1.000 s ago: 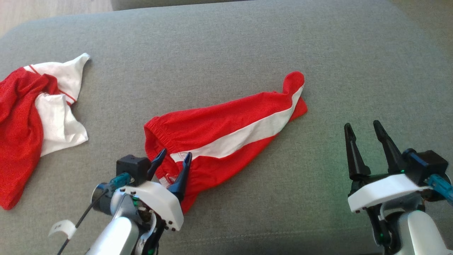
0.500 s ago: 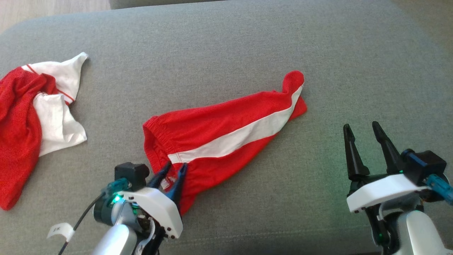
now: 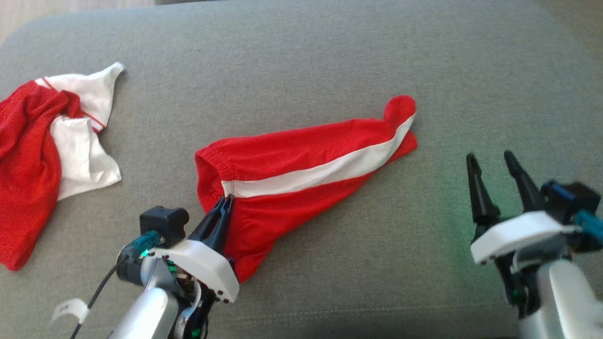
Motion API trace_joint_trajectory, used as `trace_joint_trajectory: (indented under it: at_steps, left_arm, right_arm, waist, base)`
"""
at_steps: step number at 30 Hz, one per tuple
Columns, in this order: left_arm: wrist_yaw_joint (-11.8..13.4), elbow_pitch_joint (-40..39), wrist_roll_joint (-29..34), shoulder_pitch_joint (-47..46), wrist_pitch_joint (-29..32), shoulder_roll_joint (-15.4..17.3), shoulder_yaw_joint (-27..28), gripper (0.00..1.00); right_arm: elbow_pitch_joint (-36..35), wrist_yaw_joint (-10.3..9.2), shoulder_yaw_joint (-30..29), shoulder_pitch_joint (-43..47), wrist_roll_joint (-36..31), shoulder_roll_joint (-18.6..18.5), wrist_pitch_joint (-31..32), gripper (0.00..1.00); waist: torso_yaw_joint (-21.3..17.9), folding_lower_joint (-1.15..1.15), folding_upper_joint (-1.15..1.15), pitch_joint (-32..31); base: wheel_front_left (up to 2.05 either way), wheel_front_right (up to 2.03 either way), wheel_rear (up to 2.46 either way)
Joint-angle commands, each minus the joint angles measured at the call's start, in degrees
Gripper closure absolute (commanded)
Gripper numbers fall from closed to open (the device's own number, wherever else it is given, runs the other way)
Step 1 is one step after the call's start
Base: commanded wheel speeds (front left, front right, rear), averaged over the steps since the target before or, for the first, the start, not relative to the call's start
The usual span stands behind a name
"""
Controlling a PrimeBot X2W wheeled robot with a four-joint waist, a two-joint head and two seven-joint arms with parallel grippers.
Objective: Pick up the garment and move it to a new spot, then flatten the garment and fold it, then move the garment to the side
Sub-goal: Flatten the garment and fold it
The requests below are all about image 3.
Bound red shorts with white stripe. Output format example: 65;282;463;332
194;95;418;283

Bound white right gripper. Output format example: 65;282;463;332
466;150;582;317

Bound red and white shirt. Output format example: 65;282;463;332
0;62;126;272

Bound teal right camera cable plug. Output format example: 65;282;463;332
575;210;603;242

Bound large grey sofa chaise cushion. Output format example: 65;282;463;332
0;0;603;339

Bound white cable label tag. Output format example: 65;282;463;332
52;299;89;324

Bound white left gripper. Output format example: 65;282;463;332
152;195;240;339

